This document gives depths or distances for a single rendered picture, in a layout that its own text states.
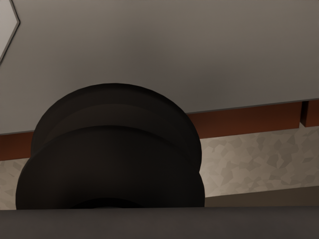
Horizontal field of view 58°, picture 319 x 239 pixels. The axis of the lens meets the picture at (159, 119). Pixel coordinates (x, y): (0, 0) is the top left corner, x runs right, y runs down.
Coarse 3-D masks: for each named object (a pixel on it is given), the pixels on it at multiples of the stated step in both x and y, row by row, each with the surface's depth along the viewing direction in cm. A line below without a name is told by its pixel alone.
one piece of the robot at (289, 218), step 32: (0, 224) 2; (32, 224) 2; (64, 224) 2; (96, 224) 2; (128, 224) 2; (160, 224) 2; (192, 224) 2; (224, 224) 2; (256, 224) 2; (288, 224) 2
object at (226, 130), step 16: (208, 112) 22; (224, 112) 22; (240, 112) 22; (256, 112) 22; (272, 112) 22; (288, 112) 22; (304, 112) 23; (208, 128) 23; (224, 128) 23; (240, 128) 23; (256, 128) 23; (272, 128) 23; (288, 128) 23; (0, 144) 23; (16, 144) 23; (0, 160) 24
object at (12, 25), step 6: (18, 18) 15; (0, 24) 15; (6, 24) 15; (12, 24) 15; (18, 24) 15; (0, 30) 15; (6, 30) 15; (12, 30) 15; (0, 36) 15; (6, 36) 15; (12, 36) 15; (0, 42) 15; (6, 42) 15; (0, 48) 16; (6, 48) 16; (0, 54) 16; (0, 60) 16
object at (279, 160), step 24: (216, 144) 41; (240, 144) 41; (264, 144) 41; (288, 144) 41; (312, 144) 41; (0, 168) 42; (216, 168) 43; (240, 168) 43; (264, 168) 43; (288, 168) 43; (312, 168) 43; (0, 192) 44; (216, 192) 45; (240, 192) 45
